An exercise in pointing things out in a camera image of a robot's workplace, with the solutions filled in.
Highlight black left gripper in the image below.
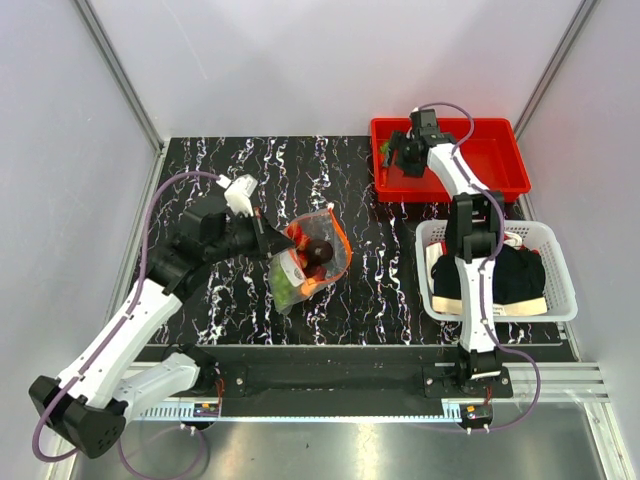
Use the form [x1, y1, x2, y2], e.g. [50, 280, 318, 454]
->
[207, 206, 296, 264]

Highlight clear zip top bag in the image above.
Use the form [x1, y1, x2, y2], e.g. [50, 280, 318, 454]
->
[268, 203, 352, 314]

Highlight green fake lettuce leaf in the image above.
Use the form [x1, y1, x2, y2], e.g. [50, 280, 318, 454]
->
[378, 141, 390, 156]

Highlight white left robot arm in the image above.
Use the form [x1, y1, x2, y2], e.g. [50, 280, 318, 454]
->
[29, 197, 293, 459]

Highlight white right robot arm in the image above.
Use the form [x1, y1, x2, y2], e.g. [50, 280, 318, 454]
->
[385, 102, 505, 397]

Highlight red fake strawberries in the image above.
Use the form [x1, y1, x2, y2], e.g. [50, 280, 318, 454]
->
[285, 222, 327, 281]

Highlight green fake grapes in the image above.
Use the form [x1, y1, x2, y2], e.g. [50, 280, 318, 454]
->
[268, 262, 295, 311]

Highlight dark purple fake fruit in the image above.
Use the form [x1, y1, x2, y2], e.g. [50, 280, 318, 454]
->
[305, 239, 334, 265]

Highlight black bag in basket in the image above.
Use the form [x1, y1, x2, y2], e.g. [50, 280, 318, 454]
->
[425, 242, 546, 306]

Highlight red plastic bin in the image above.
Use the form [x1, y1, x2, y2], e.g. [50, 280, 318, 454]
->
[371, 117, 531, 203]

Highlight white red cloth in basket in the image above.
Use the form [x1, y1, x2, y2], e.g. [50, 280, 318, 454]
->
[425, 231, 525, 263]

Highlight beige item in basket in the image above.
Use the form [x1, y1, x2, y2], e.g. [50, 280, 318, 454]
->
[431, 296, 548, 317]

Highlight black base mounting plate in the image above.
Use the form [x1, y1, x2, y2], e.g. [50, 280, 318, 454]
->
[206, 346, 513, 421]

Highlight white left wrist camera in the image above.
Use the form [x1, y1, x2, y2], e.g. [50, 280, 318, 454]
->
[216, 174, 258, 217]

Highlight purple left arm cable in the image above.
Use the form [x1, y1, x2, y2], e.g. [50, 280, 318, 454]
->
[31, 171, 229, 479]

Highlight aluminium frame rail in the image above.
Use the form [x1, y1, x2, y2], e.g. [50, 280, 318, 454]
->
[67, 362, 612, 401]

